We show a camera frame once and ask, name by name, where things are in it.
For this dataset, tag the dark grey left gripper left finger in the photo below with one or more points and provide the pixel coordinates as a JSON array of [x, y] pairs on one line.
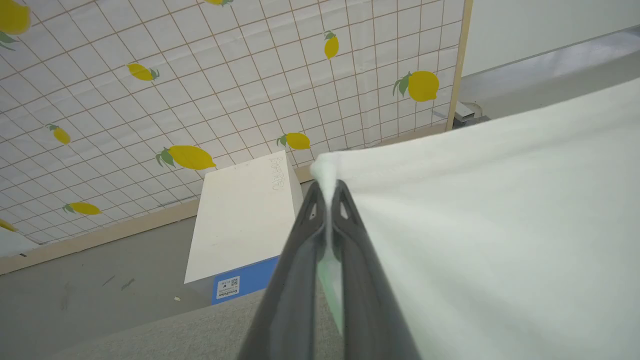
[[292, 300]]

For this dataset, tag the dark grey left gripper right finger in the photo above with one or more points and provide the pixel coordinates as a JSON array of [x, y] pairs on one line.
[[370, 310]]

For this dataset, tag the white and black garment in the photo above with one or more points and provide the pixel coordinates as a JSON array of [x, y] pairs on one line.
[[500, 225]]

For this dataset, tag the white cardboard box blue side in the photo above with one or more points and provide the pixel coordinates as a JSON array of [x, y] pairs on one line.
[[240, 225]]

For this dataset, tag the lemon pattern tablecloth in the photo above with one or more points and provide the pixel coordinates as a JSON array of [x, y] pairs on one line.
[[225, 75]]

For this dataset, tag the grey metal bracket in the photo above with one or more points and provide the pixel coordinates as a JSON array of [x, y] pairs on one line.
[[465, 116]]

